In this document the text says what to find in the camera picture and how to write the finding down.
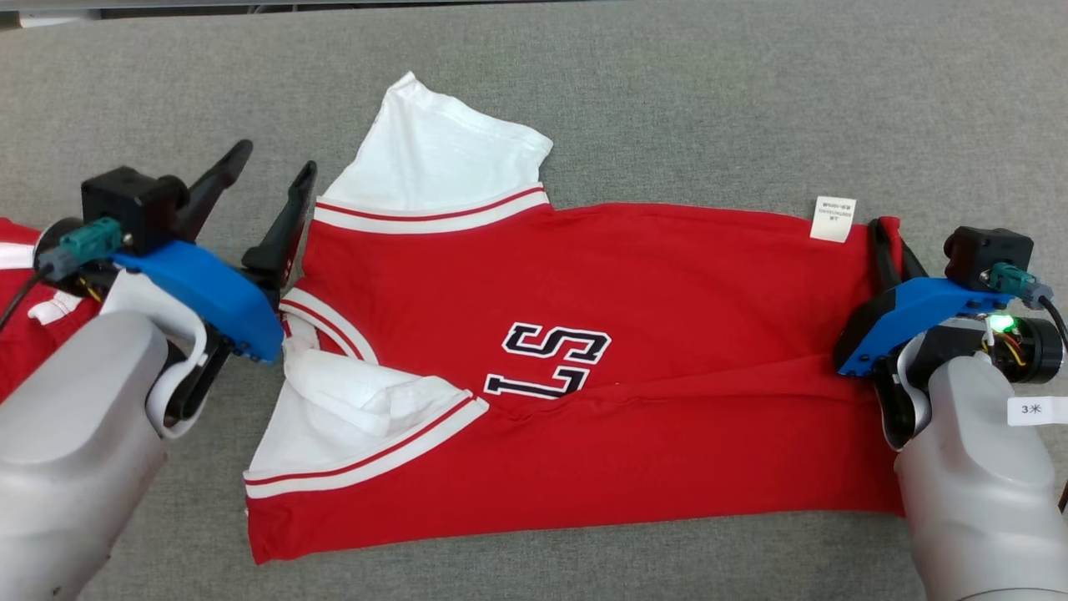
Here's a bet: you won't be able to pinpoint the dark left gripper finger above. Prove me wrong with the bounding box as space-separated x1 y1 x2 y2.
241 160 319 290
171 139 254 244

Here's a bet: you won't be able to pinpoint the red shorts with white stripe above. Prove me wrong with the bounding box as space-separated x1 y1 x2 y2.
0 217 105 403

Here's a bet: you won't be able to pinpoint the teal cable connector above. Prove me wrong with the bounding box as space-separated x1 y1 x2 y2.
989 263 1055 311
38 217 126 281

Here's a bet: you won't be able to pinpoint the teal left cable connector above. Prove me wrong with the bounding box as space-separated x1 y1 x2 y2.
38 217 126 281

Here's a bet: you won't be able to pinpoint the red jersey with white sleeves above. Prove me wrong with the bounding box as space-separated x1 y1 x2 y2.
244 71 910 566

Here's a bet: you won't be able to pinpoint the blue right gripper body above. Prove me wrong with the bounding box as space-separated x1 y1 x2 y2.
834 276 1015 377

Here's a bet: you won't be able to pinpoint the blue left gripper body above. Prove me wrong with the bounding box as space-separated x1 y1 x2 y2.
111 240 288 365

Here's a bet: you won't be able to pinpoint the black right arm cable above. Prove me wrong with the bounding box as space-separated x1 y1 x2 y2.
1039 296 1068 514

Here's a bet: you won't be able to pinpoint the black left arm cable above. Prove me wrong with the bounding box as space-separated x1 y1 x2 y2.
0 269 51 331

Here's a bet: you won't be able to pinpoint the teal right cable connector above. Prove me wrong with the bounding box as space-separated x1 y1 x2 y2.
989 263 1055 311

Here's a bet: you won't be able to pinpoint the white cable label tag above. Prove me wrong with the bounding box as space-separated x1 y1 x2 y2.
1008 396 1068 427

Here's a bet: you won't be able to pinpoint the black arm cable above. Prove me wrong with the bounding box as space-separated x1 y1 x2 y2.
1039 296 1068 514
0 269 51 331

